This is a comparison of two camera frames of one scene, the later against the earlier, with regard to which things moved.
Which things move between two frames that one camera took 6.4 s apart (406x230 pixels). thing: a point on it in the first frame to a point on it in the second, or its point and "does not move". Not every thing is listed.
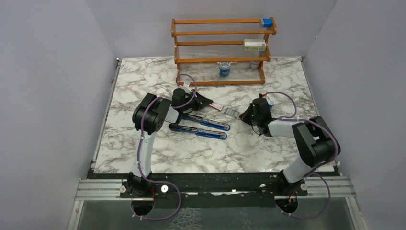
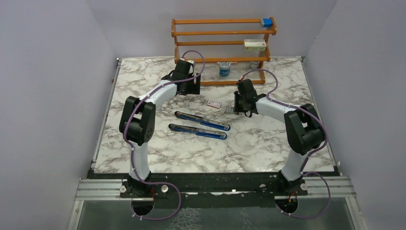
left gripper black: x=200 y=101 to x=194 y=88
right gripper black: x=244 y=116 to x=236 y=108
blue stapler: x=205 y=121 does not move
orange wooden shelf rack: x=221 y=51 does not move
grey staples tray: x=231 y=112 does not move
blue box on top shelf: x=267 y=22 does not move
